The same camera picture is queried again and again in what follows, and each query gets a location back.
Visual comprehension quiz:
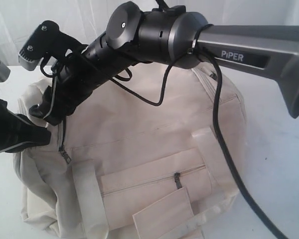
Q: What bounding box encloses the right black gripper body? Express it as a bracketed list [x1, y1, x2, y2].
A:
[55, 34, 139, 110]

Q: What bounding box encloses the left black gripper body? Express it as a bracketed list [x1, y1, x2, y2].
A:
[0, 99, 17, 153]

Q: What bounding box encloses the beige duffel bag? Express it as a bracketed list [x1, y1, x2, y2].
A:
[13, 63, 239, 239]

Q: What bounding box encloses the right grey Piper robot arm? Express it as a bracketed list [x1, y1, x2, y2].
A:
[29, 1, 299, 125]

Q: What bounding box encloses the right wrist camera with heatsink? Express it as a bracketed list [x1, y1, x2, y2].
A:
[18, 20, 86, 71]

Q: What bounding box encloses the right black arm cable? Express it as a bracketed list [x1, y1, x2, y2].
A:
[109, 0, 287, 239]

